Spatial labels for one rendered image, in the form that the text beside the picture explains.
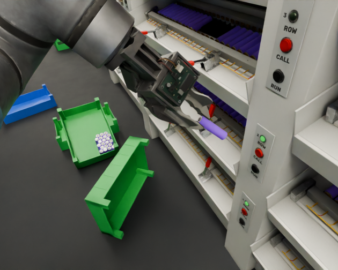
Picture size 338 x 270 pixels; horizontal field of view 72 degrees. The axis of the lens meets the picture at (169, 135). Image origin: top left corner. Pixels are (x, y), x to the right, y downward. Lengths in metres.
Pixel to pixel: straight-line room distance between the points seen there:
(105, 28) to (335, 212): 0.47
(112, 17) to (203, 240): 0.72
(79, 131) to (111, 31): 0.94
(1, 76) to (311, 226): 0.52
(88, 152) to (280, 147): 0.92
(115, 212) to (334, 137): 0.75
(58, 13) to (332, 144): 0.38
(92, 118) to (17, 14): 0.96
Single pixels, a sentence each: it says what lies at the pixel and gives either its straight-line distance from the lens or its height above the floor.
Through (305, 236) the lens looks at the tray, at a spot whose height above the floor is 0.35.
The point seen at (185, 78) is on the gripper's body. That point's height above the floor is 0.61.
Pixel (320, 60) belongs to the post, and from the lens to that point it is 0.34.
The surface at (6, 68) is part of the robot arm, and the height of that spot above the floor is 0.67.
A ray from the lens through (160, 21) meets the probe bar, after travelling 0.83.
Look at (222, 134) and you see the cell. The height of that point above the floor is 0.47.
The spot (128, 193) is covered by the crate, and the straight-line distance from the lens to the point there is 0.98.
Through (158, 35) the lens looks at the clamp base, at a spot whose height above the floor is 0.55.
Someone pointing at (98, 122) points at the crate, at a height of 0.08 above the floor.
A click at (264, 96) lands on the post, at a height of 0.57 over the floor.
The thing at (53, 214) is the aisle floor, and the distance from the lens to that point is 1.04.
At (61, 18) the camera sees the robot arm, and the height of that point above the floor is 0.71.
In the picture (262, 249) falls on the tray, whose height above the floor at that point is 0.16.
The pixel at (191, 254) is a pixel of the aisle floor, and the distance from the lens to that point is 0.84.
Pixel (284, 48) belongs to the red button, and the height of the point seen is 0.65.
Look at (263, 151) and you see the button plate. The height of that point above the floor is 0.47.
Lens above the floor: 0.77
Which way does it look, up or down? 40 degrees down
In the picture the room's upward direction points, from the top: 5 degrees counter-clockwise
